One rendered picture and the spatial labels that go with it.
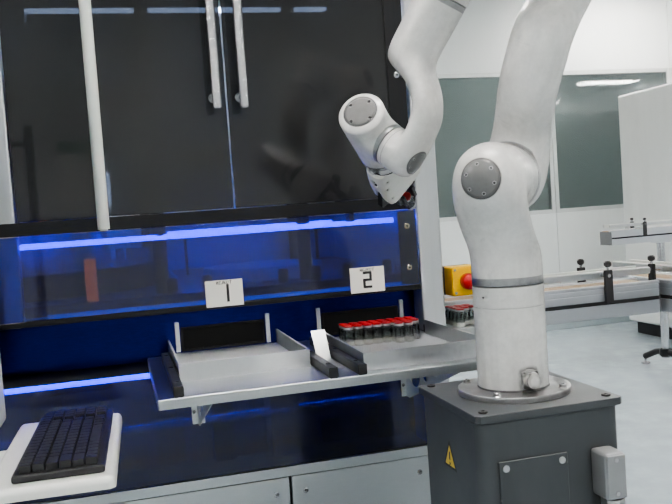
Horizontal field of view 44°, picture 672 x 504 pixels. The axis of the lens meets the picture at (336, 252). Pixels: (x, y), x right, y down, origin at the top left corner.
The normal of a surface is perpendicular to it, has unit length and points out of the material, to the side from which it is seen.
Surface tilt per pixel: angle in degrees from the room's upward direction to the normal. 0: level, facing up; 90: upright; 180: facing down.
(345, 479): 90
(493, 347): 90
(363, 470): 90
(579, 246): 90
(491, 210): 125
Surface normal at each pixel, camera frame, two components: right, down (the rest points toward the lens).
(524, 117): -0.33, 0.85
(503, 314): -0.32, 0.07
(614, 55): 0.26, 0.04
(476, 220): -0.41, 0.69
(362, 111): -0.32, -0.39
